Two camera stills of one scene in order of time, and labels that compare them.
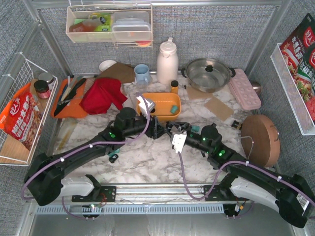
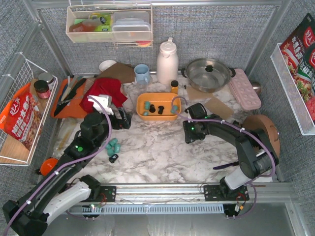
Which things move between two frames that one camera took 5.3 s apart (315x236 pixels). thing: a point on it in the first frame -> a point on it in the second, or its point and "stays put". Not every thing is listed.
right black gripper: (183, 132) -> (188, 131)
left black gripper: (154, 127) -> (120, 120)
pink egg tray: (245, 94) stays put
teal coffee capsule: (174, 109) stays put
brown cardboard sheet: (221, 110) stays put
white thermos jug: (167, 63) stays put
